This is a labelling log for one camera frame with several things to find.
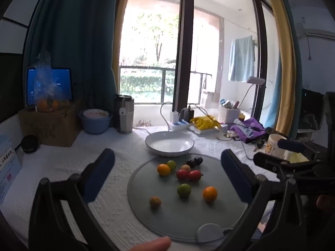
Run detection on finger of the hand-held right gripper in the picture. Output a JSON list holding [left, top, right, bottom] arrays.
[[253, 152, 318, 174], [277, 138, 318, 153]]

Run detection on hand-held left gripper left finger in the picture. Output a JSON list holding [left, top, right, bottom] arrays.
[[28, 148, 121, 251]]

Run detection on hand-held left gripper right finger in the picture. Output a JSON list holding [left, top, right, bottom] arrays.
[[207, 149, 307, 251]]

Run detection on orange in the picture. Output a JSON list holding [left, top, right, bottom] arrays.
[[157, 164, 171, 177], [202, 186, 218, 202]]

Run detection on white round plate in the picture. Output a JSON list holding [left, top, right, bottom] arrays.
[[145, 131, 195, 157]]

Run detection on round grey glass board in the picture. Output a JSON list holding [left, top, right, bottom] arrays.
[[127, 154, 252, 243]]

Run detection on person's right hand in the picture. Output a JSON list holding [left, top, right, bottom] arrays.
[[316, 195, 335, 210]]

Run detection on person's left hand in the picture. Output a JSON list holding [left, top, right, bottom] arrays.
[[129, 236, 172, 251]]

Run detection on white printed mug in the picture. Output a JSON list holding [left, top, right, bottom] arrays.
[[264, 134, 288, 160]]

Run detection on white textured tablecloth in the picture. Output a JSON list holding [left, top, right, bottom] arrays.
[[0, 125, 288, 251]]

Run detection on black screen device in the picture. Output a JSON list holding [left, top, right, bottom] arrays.
[[298, 89, 325, 131]]

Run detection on purple bag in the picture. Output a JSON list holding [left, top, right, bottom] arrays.
[[230, 118, 266, 144]]

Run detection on blue plastic basin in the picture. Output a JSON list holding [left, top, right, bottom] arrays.
[[78, 109, 113, 134]]

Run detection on white flat packet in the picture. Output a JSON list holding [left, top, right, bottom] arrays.
[[189, 124, 219, 134]]

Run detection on yellow printed plastic bag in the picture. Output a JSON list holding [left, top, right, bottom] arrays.
[[190, 115, 222, 131]]

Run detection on white perforated basket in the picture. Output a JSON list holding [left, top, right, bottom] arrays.
[[218, 105, 241, 124]]

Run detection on brown cardboard box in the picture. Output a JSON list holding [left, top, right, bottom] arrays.
[[18, 102, 83, 147]]

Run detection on white desk lamp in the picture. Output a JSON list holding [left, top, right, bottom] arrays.
[[239, 76, 266, 108]]

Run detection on yellow curtain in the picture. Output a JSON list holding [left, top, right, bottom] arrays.
[[111, 0, 135, 95], [259, 0, 296, 136]]

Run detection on black round object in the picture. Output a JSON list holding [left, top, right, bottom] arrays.
[[21, 135, 40, 153]]

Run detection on white power strip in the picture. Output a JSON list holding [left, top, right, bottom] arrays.
[[167, 120, 191, 131]]

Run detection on blue and white paper card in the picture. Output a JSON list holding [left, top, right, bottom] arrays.
[[0, 135, 22, 204]]

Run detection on clear plastic bag of oranges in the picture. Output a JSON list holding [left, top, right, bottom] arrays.
[[33, 51, 68, 113]]

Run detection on laptop screen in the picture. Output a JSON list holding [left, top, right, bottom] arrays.
[[25, 67, 74, 108]]

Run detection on light blue towel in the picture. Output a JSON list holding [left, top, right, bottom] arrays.
[[228, 35, 255, 82]]

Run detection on metal drying rack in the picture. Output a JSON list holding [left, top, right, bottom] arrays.
[[191, 70, 214, 102]]

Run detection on balcony railing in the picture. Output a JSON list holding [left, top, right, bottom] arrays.
[[119, 67, 174, 102]]

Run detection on white air conditioner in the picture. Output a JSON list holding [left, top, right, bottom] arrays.
[[305, 29, 335, 41]]

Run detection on teal curtain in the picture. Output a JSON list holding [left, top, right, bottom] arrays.
[[23, 0, 121, 115]]

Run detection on steel tumbler with strap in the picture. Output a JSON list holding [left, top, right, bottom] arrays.
[[114, 94, 135, 134]]

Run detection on charger cable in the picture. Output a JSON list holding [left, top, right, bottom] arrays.
[[160, 101, 195, 132]]

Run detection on dark window frame post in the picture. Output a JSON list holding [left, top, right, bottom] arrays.
[[173, 0, 194, 113]]

